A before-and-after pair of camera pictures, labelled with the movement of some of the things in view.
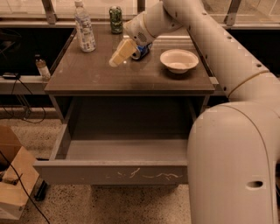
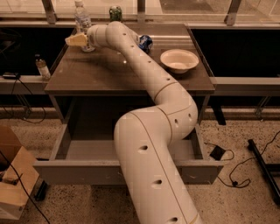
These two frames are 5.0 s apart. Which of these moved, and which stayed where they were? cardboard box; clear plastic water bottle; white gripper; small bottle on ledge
Moved: white gripper
Stayed: clear plastic water bottle; cardboard box; small bottle on ledge
